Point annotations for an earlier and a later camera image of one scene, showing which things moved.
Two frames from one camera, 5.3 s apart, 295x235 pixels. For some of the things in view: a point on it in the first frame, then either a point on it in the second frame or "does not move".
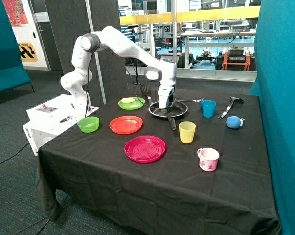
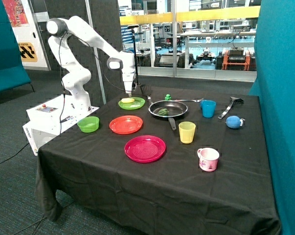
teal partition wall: [279, 86] does not move
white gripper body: [163, 92] to [127, 76]
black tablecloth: [180, 160] does not move
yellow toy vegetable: [127, 100] does not move
